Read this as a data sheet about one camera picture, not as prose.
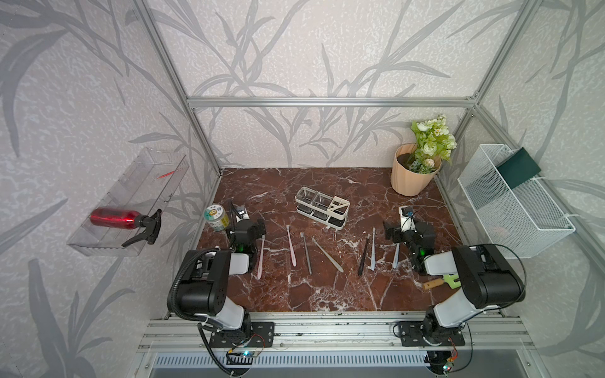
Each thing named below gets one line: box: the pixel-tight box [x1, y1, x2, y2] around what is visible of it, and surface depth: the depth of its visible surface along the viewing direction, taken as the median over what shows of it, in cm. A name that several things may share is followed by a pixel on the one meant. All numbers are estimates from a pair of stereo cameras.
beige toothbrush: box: [311, 237, 345, 274], surface depth 91 cm
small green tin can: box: [203, 203, 231, 232], surface depth 96 cm
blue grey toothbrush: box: [393, 242, 401, 269], surface depth 93 cm
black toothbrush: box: [357, 233, 371, 277], surface depth 93 cm
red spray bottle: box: [89, 207, 163, 248], surface depth 57 cm
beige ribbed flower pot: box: [390, 143, 443, 197], surface depth 104 cm
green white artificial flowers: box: [408, 114, 457, 175], surface depth 95 cm
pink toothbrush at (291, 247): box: [285, 224, 297, 267], surface depth 94 cm
